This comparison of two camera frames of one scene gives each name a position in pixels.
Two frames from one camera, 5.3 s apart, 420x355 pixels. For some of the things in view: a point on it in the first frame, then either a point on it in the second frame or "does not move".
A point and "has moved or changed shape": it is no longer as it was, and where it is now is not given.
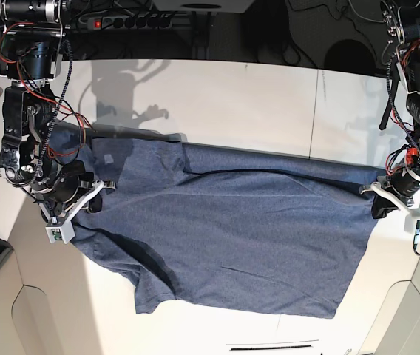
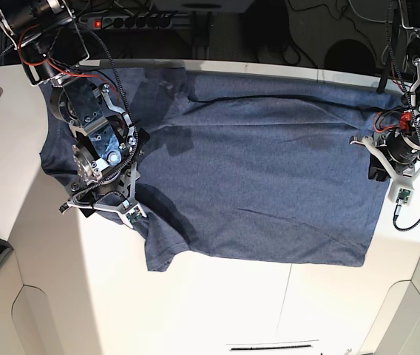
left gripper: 66,193 to 114,194
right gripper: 406,186 to 400,154
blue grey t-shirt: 222,228 has moved or changed shape
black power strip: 131,21 does not move
